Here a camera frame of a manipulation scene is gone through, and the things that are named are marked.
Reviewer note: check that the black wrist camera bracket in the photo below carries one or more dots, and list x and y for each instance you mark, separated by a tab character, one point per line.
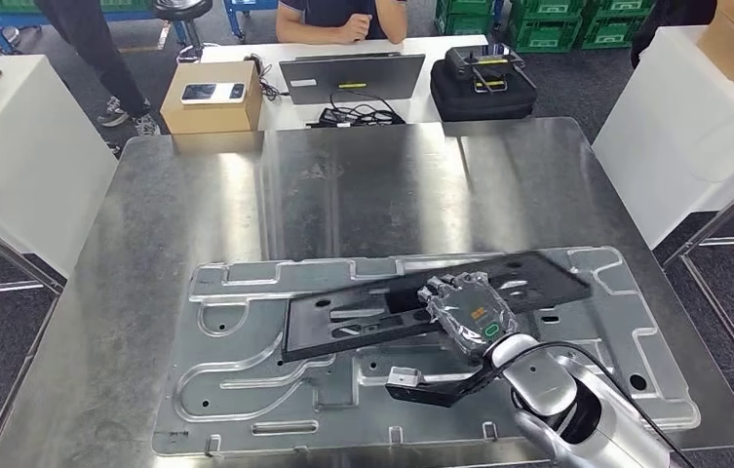
437	393

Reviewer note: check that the smartphone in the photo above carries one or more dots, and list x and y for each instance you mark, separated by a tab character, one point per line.
198	92

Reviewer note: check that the stainless steel workbench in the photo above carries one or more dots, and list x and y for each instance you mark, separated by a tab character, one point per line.
373	194

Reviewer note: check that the person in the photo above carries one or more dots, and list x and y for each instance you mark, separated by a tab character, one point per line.
328	10
82	39

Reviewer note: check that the black round stool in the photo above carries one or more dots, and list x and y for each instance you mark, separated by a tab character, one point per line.
179	8

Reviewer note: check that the black remote controller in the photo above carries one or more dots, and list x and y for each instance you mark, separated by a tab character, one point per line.
470	61

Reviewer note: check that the green plastic crate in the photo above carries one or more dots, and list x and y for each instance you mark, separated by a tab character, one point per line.
544	32
466	19
618	29

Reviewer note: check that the stamped grey metal panel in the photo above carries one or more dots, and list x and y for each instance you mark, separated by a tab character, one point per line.
244	387

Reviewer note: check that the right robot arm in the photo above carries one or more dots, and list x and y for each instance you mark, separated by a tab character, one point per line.
547	387

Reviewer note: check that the grey laptop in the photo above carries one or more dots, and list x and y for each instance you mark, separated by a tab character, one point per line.
353	74

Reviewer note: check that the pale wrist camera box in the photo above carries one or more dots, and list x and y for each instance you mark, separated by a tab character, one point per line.
405	378

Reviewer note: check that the black plastic frame part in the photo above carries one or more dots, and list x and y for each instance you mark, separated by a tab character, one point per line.
315	329

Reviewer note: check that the white desk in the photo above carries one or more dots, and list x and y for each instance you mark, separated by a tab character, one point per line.
237	50

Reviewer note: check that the white partition board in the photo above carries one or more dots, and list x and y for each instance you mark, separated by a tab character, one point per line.
30	161
663	129

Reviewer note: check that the black carrying case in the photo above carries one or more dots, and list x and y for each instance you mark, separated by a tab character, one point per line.
483	103

